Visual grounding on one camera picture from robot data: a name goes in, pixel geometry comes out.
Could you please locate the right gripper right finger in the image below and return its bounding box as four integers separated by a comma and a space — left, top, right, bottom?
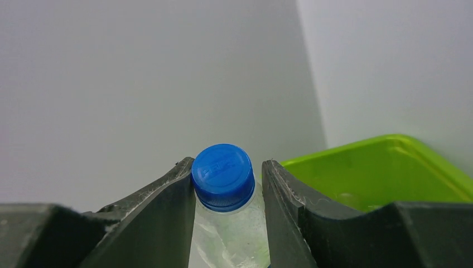
262, 160, 472, 267

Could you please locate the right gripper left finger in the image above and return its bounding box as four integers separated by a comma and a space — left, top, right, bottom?
1, 157, 196, 267

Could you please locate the pepsi bottle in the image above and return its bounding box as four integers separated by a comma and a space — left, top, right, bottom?
191, 143, 271, 267

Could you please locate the green plastic bin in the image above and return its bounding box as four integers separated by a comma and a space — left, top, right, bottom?
281, 134, 472, 212

